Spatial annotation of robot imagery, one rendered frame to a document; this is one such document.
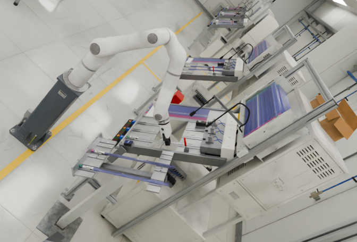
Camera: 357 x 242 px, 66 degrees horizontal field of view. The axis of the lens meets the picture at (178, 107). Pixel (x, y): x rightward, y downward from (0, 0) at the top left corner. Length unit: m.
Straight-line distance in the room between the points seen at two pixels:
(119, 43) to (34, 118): 0.95
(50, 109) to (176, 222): 1.23
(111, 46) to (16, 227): 1.32
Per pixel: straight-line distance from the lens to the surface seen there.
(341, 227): 1.02
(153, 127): 2.07
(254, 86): 3.06
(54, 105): 2.14
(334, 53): 4.88
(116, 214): 2.37
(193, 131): 2.02
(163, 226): 2.27
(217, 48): 6.32
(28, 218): 2.25
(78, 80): 1.97
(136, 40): 1.67
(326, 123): 2.02
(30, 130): 2.41
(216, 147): 1.76
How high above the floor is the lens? 1.98
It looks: 28 degrees down
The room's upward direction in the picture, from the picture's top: 51 degrees clockwise
